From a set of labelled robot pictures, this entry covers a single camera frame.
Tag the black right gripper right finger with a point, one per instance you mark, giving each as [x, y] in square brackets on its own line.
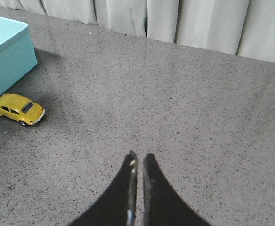
[162, 205]

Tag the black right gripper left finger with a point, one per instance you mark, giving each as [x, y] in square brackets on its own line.
[117, 205]

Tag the yellow toy beetle car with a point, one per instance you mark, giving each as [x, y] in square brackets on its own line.
[21, 109]

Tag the white pleated curtain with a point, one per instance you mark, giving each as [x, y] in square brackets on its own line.
[239, 27]

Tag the light blue plastic box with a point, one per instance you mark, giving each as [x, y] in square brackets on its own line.
[17, 56]

